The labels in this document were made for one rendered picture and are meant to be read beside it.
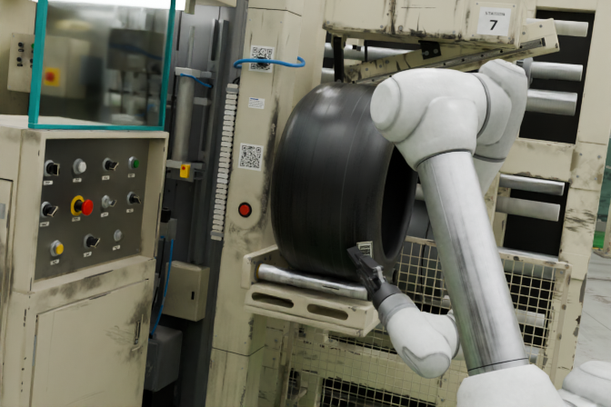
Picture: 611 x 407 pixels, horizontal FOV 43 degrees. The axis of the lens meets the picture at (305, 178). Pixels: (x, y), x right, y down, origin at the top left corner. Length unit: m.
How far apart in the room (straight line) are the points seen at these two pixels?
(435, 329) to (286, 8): 1.04
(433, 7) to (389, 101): 1.08
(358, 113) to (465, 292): 0.86
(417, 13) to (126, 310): 1.23
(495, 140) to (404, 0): 1.02
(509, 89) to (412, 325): 0.57
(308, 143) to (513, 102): 0.70
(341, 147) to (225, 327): 0.72
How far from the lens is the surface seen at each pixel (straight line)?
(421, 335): 1.71
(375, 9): 2.45
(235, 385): 2.42
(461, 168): 1.35
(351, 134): 2.00
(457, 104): 1.38
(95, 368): 2.15
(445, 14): 2.40
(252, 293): 2.22
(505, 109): 1.48
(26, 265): 1.85
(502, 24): 2.37
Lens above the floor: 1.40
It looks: 6 degrees down
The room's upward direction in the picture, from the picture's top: 7 degrees clockwise
